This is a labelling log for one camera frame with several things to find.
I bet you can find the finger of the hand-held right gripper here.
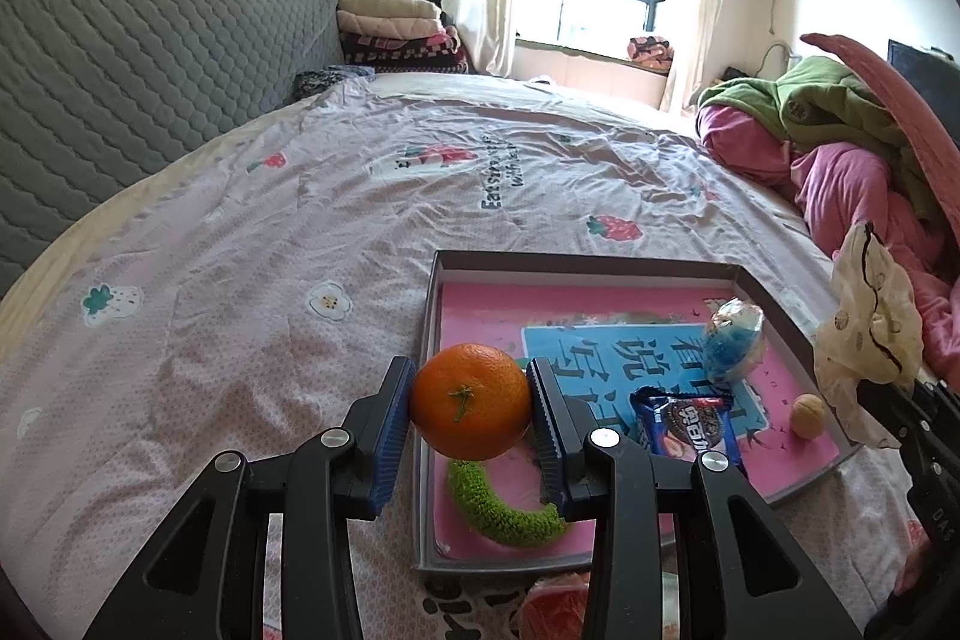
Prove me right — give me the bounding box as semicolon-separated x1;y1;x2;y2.
855;377;960;455

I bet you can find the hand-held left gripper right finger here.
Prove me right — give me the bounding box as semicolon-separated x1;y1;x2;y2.
525;356;863;640

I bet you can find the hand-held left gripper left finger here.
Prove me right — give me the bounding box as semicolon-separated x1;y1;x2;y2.
82;355;417;640

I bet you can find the orange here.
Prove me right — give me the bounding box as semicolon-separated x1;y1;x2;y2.
409;344;532;461

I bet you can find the walnut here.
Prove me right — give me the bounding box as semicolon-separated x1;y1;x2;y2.
790;394;827;440

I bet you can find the cream scrunchie with black trim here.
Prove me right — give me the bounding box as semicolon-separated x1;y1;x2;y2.
815;221;923;442

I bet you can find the blue cookie packet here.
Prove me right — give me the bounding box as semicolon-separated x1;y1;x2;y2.
630;386;751;480

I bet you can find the grey cardboard box tray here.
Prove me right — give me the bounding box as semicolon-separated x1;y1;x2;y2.
411;248;863;573

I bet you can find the green fuzzy scrunchie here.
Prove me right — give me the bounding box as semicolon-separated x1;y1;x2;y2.
448;456;569;547

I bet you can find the pink and blue book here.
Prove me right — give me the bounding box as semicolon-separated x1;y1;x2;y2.
435;281;841;555

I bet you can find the blue and white wrapped ball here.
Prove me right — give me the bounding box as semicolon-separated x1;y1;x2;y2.
703;299;767;382

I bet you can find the egg-shaped red snack packet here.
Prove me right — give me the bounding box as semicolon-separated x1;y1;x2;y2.
521;571;593;640

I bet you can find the pink and green quilts pile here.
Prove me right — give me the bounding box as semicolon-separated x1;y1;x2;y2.
696;104;960;386

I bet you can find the green blanket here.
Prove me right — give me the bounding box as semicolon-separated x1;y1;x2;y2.
697;55;944;223

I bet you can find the pink quilted pad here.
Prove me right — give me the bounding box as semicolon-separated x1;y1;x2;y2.
801;32;960;161

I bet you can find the dark grey fuzzy pillow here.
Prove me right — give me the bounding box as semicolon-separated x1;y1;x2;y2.
292;64;376;103

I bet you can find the dark patterned folded blanket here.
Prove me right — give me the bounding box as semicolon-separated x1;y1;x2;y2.
341;31;470;73

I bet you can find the patterned cushion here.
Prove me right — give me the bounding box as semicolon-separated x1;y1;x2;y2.
628;36;674;73

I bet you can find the pink folded blanket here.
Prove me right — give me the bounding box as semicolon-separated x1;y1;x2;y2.
337;10;452;43

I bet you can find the cream folded blanket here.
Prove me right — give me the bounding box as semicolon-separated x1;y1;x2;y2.
337;0;443;22

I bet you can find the grey quilted headboard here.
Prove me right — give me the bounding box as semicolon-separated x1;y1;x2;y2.
0;0;346;296

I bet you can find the black wall television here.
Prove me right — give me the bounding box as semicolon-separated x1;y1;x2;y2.
887;38;960;109

